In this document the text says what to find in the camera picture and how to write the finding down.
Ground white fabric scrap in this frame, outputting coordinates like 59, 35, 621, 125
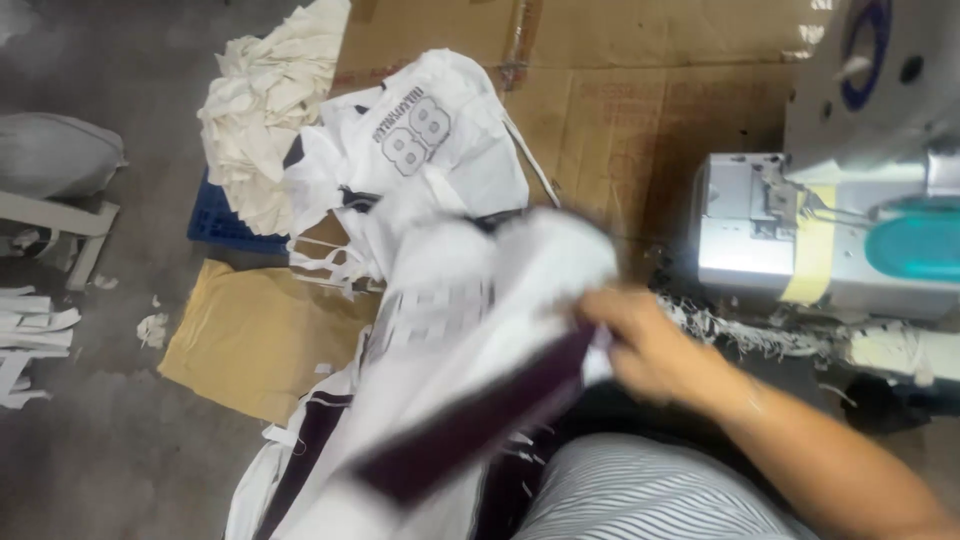
135, 312, 171, 350

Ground person's striped shirt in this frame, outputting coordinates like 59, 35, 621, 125
513, 432, 822, 540

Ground grey wooden frame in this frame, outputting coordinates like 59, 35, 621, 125
0, 189, 121, 292

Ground flattened brown cardboard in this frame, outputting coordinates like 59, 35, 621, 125
288, 0, 834, 294

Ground blue plastic crate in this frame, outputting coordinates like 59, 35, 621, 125
186, 168, 291, 256

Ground cream fabric pile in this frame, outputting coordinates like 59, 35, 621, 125
196, 0, 352, 237

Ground grey overlock sewing machine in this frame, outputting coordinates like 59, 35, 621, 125
690, 0, 960, 320

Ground tan fabric sheet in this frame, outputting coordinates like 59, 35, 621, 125
157, 258, 384, 427

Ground heap of fabric trimmings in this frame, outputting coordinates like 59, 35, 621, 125
652, 288, 960, 387

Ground white printed jersey pile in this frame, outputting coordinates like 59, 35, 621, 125
281, 48, 562, 301

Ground pile of white fabric strips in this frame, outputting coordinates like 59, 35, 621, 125
0, 285, 82, 411

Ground person's right hand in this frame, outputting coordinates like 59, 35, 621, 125
576, 288, 740, 412

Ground white and maroon garment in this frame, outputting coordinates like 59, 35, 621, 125
225, 208, 620, 540

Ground grey sack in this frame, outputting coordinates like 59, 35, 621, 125
0, 112, 129, 201

